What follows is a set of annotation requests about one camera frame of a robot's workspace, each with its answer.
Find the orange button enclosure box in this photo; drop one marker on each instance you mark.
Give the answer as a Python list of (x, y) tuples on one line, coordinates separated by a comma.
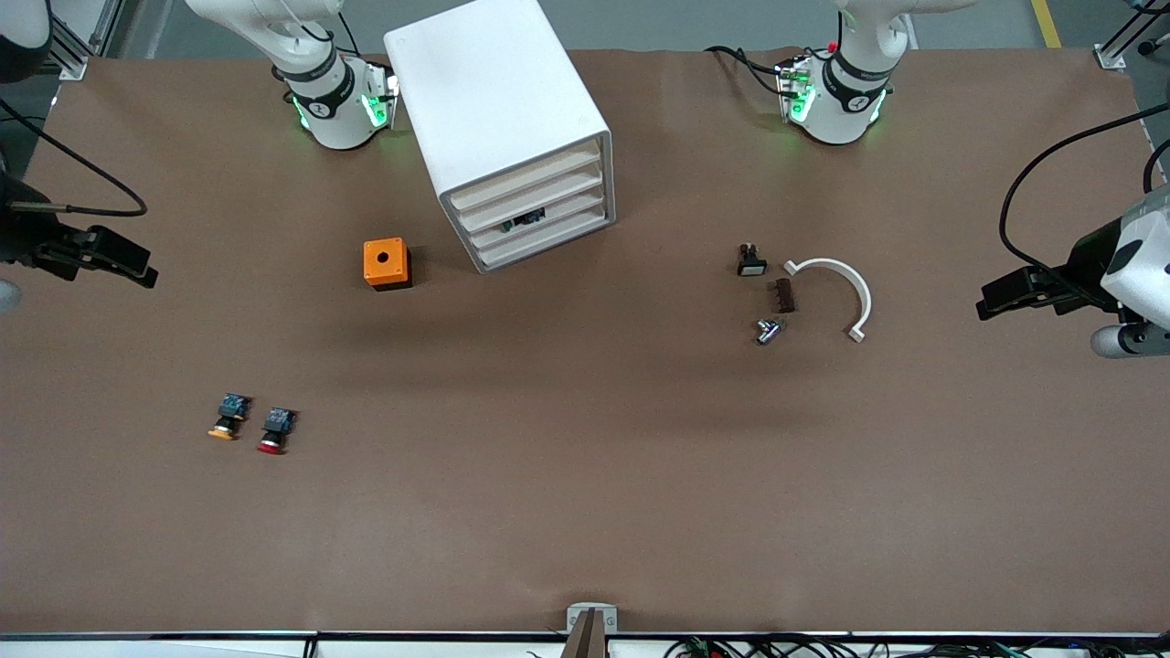
[(373, 265)]

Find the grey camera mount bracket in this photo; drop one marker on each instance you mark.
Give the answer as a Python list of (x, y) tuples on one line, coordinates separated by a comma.
[(591, 631)]

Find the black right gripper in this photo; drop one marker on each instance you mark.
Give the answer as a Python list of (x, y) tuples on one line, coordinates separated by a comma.
[(20, 236)]

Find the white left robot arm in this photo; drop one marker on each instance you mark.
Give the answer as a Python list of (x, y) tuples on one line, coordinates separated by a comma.
[(841, 114)]

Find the black white square switch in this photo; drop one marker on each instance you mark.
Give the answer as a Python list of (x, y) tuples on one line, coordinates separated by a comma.
[(751, 265)]

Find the brown terminal block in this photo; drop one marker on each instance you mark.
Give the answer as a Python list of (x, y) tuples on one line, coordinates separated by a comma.
[(781, 296)]

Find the brown table cover mat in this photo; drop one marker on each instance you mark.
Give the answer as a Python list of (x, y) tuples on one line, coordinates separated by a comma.
[(585, 457)]

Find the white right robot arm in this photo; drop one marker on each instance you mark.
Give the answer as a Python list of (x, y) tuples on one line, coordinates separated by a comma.
[(334, 119)]

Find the aluminium frame profile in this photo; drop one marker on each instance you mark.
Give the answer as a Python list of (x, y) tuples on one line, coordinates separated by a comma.
[(1111, 59), (73, 66)]

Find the yellow push button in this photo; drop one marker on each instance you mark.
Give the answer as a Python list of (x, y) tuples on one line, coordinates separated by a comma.
[(230, 416)]

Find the green push button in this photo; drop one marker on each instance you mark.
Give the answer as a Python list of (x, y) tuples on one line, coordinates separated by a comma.
[(526, 218)]

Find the silver key switch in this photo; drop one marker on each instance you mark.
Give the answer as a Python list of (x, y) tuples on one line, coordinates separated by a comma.
[(768, 333)]

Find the white curved plastic bracket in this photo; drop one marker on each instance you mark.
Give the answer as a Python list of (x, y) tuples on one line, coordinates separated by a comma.
[(865, 302)]

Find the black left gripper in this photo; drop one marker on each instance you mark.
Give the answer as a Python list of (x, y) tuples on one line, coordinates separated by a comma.
[(1081, 266)]

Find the red push button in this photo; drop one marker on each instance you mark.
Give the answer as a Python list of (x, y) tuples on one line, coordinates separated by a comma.
[(274, 429)]

